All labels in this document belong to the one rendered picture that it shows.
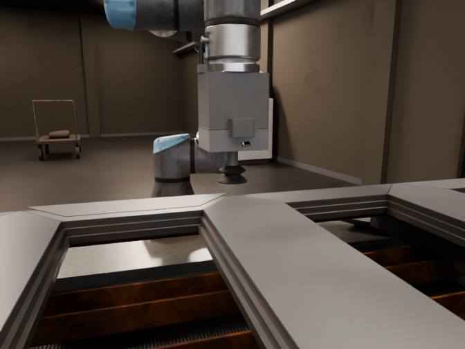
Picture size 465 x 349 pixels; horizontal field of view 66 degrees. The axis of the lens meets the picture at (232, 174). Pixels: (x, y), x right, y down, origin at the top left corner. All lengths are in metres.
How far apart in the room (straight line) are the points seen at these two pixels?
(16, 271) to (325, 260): 0.41
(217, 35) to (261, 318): 0.34
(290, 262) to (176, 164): 0.69
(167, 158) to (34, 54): 10.39
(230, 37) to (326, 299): 0.33
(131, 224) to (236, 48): 0.40
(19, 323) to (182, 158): 0.77
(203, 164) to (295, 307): 0.78
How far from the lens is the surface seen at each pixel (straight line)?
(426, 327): 0.43
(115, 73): 11.45
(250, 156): 6.15
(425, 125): 4.27
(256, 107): 0.49
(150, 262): 0.94
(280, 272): 0.49
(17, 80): 11.40
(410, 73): 4.42
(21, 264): 0.58
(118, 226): 0.72
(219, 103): 0.47
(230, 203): 0.78
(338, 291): 0.46
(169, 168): 1.14
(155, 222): 0.72
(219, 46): 0.48
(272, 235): 0.60
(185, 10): 0.59
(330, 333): 0.39
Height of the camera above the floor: 1.07
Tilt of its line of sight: 12 degrees down
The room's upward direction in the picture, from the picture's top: straight up
